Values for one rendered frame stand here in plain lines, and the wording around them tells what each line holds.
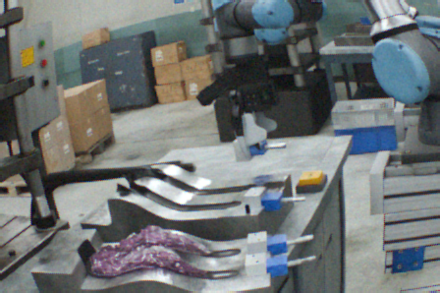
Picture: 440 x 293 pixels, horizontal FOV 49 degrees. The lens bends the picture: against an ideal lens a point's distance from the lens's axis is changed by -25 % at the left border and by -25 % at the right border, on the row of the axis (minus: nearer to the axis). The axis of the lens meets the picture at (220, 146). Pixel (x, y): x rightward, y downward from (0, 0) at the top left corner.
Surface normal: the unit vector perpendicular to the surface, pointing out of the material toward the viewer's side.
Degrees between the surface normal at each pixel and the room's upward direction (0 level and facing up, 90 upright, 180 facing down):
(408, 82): 97
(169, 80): 81
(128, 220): 90
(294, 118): 90
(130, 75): 90
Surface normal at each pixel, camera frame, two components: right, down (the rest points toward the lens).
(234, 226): -0.36, 0.29
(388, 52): -0.71, 0.41
